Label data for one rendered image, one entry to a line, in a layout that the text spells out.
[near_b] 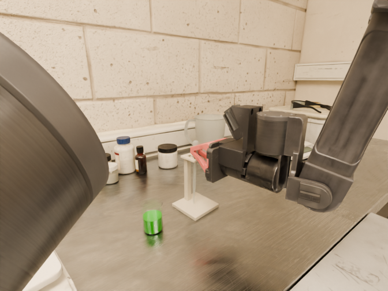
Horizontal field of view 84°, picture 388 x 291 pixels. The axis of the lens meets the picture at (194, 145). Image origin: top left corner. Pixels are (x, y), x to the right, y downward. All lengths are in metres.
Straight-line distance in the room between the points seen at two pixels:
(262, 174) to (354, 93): 0.16
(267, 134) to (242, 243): 0.22
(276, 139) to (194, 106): 0.69
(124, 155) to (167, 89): 0.34
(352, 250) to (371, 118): 0.27
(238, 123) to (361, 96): 0.16
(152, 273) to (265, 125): 0.29
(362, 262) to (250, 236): 0.18
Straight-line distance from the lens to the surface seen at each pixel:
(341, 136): 0.33
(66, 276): 0.35
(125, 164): 0.72
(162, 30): 0.92
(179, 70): 0.94
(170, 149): 0.72
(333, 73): 1.45
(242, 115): 0.36
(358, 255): 0.51
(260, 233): 0.48
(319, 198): 0.33
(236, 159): 0.37
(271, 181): 0.35
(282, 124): 0.33
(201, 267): 0.41
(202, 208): 0.52
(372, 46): 0.32
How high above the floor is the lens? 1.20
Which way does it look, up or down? 17 degrees down
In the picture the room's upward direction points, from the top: straight up
